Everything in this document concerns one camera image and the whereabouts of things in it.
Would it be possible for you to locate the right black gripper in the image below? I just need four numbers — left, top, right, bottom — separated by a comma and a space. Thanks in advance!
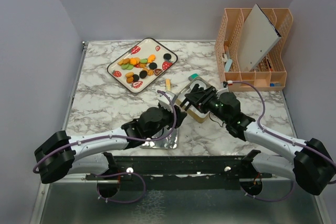
186, 86, 230, 124

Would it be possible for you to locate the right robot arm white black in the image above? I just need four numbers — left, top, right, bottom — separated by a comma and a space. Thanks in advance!
181, 82, 335, 195

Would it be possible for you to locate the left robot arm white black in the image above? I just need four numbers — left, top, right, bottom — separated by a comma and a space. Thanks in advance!
33, 105, 187, 184

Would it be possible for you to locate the gold cookie tin box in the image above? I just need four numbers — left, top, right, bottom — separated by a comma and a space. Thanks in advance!
175, 77, 211, 123

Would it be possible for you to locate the green grey eraser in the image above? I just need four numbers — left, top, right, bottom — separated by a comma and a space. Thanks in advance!
188, 73, 198, 81

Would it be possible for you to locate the silver tin lid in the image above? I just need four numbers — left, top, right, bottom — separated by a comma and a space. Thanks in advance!
140, 129, 179, 150

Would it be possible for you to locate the yellow glue stick tube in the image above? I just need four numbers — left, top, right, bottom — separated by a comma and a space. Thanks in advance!
165, 79, 171, 91

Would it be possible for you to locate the heart chocolate cookie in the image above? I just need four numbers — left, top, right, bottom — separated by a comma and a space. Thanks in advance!
154, 68, 163, 76

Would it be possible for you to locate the black sandwich cookie bottom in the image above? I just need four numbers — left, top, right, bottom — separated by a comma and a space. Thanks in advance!
133, 74, 140, 82

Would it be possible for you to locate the black sandwich cookie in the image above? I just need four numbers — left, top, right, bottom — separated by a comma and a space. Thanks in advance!
163, 53, 172, 61
139, 70, 148, 79
149, 62, 158, 70
133, 74, 140, 82

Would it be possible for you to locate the black sandwich cookie lower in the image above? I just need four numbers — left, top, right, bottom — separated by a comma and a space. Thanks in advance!
139, 70, 148, 79

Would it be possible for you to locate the black sandwich cookie far right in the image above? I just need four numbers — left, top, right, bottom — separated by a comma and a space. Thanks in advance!
163, 53, 172, 61

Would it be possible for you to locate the yellow swirl butter cookie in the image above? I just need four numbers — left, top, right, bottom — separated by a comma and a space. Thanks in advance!
148, 69, 154, 76

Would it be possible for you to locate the brown chip cookie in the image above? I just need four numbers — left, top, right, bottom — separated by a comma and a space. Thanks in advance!
127, 77, 134, 83

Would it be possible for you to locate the light blue eraser in organizer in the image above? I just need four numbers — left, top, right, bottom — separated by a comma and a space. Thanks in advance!
224, 59, 233, 72

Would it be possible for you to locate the black sandwich cookie middle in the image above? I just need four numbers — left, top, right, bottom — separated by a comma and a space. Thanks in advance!
149, 62, 158, 70

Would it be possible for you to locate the tan sandwich cookie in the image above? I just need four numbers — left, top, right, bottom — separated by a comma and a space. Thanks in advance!
125, 72, 134, 78

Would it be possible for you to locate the orange cookie top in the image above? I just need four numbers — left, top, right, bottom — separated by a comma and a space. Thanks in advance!
148, 54, 156, 63

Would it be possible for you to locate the strawberry pattern white tray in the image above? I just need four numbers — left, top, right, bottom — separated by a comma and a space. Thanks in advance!
107, 38, 178, 94

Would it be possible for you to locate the peach plastic desk organizer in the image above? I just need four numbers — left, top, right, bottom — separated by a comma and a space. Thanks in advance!
215, 5, 293, 92

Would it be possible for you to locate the white grey notebook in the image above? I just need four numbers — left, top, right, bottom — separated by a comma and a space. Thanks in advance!
237, 4, 281, 72

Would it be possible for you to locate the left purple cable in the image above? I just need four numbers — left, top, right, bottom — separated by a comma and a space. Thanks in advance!
33, 90, 178, 204

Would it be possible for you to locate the purple cable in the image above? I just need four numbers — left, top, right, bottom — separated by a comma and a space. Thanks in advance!
228, 80, 336, 202
33, 90, 178, 204

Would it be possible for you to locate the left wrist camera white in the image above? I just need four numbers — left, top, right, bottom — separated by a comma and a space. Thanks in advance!
158, 90, 176, 112

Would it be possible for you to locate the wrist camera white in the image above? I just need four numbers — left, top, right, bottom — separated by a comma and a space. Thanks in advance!
223, 80, 233, 88
158, 90, 176, 112

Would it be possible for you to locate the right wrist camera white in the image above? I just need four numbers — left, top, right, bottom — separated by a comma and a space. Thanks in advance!
223, 80, 233, 88

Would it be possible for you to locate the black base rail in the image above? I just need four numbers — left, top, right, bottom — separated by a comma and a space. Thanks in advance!
86, 151, 271, 194

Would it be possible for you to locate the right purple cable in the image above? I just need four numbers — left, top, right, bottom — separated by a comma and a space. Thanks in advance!
228, 80, 336, 202

